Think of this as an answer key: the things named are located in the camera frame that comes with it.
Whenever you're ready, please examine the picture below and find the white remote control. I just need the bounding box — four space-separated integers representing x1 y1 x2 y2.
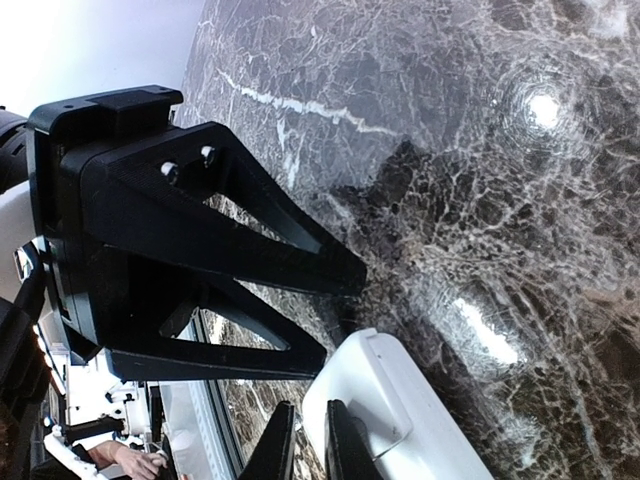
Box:
302 328 492 479

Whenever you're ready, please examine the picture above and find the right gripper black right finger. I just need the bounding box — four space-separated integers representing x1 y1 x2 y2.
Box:
325 400 383 480

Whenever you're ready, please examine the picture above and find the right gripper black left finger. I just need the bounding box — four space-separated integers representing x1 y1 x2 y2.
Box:
238 401 296 480

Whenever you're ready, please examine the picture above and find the person in background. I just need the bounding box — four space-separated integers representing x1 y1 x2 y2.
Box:
29 437 171 480

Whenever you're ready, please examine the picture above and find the white slotted cable duct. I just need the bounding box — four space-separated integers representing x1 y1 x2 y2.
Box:
184 309 236 480

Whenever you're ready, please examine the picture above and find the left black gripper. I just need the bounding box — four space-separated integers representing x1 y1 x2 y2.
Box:
27 85 367 363

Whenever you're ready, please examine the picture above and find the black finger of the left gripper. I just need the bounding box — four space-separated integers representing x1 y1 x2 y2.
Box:
89 246 327 381

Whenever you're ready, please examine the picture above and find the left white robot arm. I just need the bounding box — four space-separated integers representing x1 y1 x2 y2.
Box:
1 85 367 381

